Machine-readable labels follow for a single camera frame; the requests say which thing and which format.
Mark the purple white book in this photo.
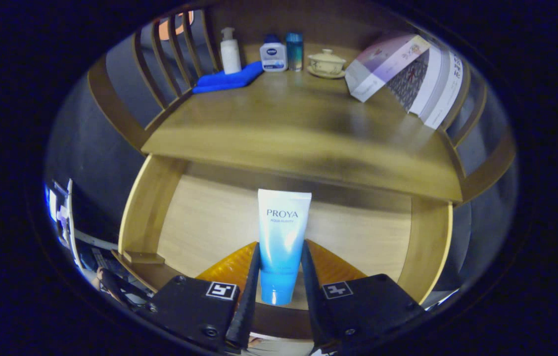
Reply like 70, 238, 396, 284
345, 33, 431, 103

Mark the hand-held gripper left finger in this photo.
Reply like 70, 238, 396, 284
136, 241, 261, 354

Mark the blue folded cloth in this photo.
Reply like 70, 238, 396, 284
192, 60, 265, 94

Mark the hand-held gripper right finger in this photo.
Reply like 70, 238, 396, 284
300, 240, 425, 354

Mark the blue white cosmetic tube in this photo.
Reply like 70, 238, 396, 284
258, 189, 312, 306

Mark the wooden cabinet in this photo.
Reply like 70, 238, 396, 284
86, 5, 517, 204

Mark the white desk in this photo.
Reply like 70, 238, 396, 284
64, 179, 83, 270

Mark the teal bottle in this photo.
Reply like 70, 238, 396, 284
286, 33, 304, 72

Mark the wooden drawer with black knob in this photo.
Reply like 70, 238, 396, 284
111, 154, 454, 342

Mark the white bottle with blue cap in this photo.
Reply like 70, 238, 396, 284
259, 35, 288, 73

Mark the white pump bottle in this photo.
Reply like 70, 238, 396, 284
220, 27, 242, 75

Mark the beige lidded teacup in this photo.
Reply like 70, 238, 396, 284
307, 48, 347, 79

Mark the wooden countertop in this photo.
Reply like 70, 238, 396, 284
141, 62, 464, 202

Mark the white book with patterned cover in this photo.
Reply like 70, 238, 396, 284
387, 47, 443, 117

